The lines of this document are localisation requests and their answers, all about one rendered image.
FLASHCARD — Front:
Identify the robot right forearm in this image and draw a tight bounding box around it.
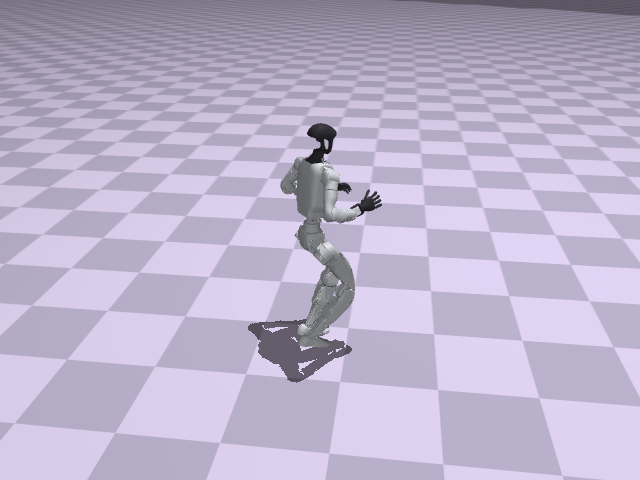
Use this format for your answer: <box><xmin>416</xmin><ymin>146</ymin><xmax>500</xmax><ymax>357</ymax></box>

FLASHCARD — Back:
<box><xmin>332</xmin><ymin>206</ymin><xmax>362</xmax><ymax>223</ymax></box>

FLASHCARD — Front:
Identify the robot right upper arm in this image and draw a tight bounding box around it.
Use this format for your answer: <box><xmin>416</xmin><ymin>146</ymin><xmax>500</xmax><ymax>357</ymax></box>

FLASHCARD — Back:
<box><xmin>321</xmin><ymin>167</ymin><xmax>340</xmax><ymax>222</ymax></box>

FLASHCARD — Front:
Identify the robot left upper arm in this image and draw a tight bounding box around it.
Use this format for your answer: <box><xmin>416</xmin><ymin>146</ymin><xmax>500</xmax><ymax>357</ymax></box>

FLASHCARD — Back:
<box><xmin>280</xmin><ymin>157</ymin><xmax>304</xmax><ymax>194</ymax></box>

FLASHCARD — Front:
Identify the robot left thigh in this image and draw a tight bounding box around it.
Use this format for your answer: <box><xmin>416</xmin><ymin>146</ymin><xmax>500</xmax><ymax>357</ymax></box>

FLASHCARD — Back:
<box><xmin>295</xmin><ymin>230</ymin><xmax>339</xmax><ymax>286</ymax></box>

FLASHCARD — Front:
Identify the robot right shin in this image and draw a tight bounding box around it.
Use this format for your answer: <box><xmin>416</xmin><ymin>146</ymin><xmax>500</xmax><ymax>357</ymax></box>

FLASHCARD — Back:
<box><xmin>307</xmin><ymin>288</ymin><xmax>355</xmax><ymax>339</ymax></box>

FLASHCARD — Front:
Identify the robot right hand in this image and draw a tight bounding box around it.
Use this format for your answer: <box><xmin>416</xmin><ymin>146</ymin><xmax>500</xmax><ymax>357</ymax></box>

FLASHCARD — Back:
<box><xmin>350</xmin><ymin>190</ymin><xmax>382</xmax><ymax>217</ymax></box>

